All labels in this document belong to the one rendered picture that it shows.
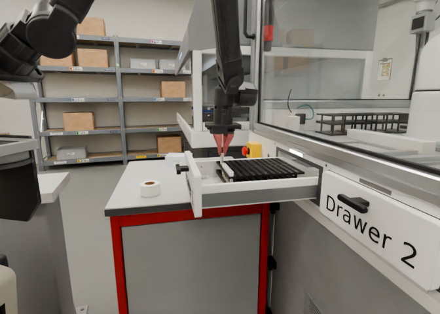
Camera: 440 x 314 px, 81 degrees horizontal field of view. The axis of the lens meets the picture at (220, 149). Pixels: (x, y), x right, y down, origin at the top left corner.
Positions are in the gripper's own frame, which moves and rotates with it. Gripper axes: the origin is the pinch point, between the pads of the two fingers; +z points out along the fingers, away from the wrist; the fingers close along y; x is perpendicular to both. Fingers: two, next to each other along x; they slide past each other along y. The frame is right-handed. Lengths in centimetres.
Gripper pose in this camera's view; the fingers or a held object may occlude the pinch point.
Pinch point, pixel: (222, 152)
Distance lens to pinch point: 79.9
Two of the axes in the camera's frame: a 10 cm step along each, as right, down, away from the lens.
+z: -0.2, 9.7, 2.3
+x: 2.0, 2.3, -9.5
